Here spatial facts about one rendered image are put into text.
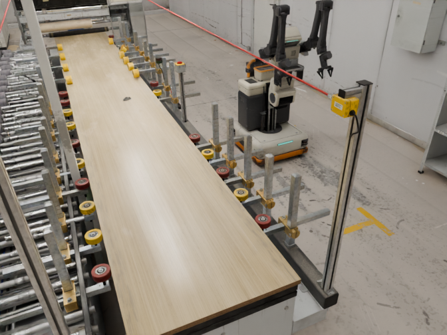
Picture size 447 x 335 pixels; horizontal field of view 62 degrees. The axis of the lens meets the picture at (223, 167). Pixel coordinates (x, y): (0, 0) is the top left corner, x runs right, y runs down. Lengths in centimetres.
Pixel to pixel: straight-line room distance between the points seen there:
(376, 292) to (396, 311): 17
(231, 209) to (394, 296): 143
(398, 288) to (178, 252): 175
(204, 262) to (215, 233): 19
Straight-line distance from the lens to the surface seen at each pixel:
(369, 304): 283
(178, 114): 353
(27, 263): 117
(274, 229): 197
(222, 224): 187
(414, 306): 292
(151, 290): 163
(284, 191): 221
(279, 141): 394
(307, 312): 190
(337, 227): 160
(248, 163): 224
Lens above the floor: 213
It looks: 32 degrees down
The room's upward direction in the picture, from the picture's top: 2 degrees counter-clockwise
